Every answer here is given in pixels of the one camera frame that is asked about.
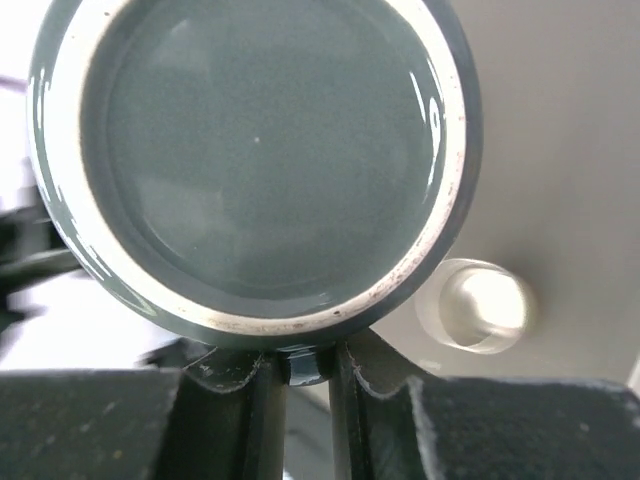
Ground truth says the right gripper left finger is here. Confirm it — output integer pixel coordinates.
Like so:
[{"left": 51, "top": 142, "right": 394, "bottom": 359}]
[{"left": 1, "top": 349, "right": 286, "bottom": 479}]

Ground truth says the dark green mug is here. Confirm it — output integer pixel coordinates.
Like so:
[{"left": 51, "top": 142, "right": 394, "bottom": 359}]
[{"left": 25, "top": 0, "right": 485, "bottom": 389}]

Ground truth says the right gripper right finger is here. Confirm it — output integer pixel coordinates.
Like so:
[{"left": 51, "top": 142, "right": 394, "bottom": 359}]
[{"left": 330, "top": 330, "right": 639, "bottom": 479}]

